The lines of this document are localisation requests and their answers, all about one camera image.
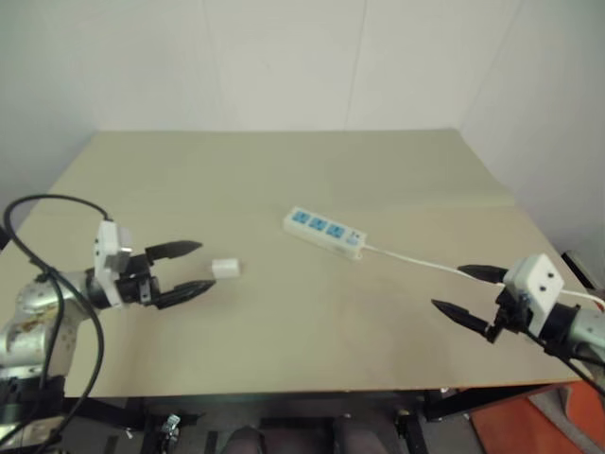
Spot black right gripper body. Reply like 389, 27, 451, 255
483, 285, 541, 342

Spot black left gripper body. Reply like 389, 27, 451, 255
114, 252, 161, 312

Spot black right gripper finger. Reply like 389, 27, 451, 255
457, 264, 509, 286
430, 299, 489, 335

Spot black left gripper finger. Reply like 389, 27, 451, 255
156, 279, 217, 311
144, 239, 204, 265

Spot white plug adapter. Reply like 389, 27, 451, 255
210, 256, 243, 281

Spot white power strip blue sockets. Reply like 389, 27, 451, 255
282, 205, 368, 262

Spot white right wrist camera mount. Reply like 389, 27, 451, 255
501, 253, 565, 320

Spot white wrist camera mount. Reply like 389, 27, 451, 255
501, 253, 565, 320
91, 220, 135, 309

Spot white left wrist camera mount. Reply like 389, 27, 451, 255
91, 220, 135, 309

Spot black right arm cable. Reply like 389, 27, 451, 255
524, 329, 605, 385

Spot white power strip cord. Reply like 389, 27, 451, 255
360, 244, 605, 309

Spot black metal table frame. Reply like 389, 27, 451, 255
60, 383, 585, 454

